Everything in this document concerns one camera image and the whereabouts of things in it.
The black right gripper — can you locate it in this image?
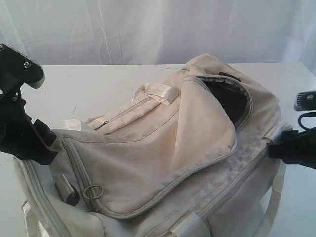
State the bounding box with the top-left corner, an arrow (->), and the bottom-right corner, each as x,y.
267,129 -> 316,169

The black right strap D-ring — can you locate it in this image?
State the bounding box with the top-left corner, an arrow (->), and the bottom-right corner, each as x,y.
218,71 -> 242,81

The black strap d-ring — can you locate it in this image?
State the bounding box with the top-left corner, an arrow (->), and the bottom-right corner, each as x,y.
218,71 -> 242,81
58,174 -> 80,206

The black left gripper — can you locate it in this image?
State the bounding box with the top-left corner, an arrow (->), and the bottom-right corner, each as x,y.
0,98 -> 58,165

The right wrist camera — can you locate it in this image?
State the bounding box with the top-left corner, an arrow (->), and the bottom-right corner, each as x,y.
294,90 -> 316,112

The white backdrop curtain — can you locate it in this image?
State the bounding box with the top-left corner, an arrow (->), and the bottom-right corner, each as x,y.
0,0 -> 316,70

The beige fabric duffel bag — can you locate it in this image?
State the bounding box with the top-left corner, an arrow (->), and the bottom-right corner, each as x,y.
14,54 -> 291,237

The black left strap D-ring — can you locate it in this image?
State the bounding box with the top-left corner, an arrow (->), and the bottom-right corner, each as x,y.
58,174 -> 80,206

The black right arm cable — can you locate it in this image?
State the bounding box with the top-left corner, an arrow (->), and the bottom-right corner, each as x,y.
297,112 -> 316,130

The dark front pocket zipper pull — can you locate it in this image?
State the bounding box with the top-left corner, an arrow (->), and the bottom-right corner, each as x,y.
95,121 -> 108,130

